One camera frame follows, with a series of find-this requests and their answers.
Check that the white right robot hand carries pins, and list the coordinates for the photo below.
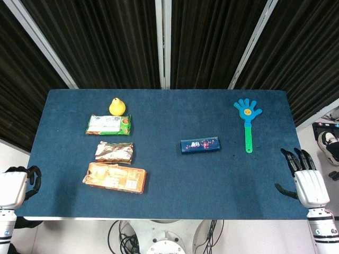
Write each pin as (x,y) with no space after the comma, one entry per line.
(311,188)

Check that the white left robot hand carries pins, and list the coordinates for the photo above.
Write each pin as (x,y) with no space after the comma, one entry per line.
(10,188)

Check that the blue glasses case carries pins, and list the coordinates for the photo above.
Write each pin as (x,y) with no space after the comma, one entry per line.
(200,145)

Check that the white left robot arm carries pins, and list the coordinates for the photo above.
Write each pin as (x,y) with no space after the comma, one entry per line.
(6,227)

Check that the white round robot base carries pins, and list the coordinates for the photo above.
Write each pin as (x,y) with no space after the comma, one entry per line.
(165,242)

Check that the blue hand clapper toy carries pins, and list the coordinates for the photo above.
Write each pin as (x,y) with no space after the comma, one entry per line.
(246,112)

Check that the orange cardboard food box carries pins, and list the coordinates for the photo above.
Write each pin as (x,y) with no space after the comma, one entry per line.
(115,178)

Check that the black white sneaker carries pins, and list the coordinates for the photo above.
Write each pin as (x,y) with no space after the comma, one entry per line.
(328,145)

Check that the black floor device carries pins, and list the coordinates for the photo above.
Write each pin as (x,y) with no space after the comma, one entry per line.
(324,127)

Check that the brown snack packet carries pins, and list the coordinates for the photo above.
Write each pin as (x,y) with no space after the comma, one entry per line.
(114,152)

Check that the green white snack packet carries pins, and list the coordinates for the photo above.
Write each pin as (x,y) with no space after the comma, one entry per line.
(108,125)

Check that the yellow pear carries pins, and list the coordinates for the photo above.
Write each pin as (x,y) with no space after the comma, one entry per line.
(117,108)

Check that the blue felt table cloth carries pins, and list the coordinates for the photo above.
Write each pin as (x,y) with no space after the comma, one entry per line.
(172,180)

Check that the grey metal partition post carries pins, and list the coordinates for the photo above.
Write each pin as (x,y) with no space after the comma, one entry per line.
(163,42)
(39,39)
(251,42)

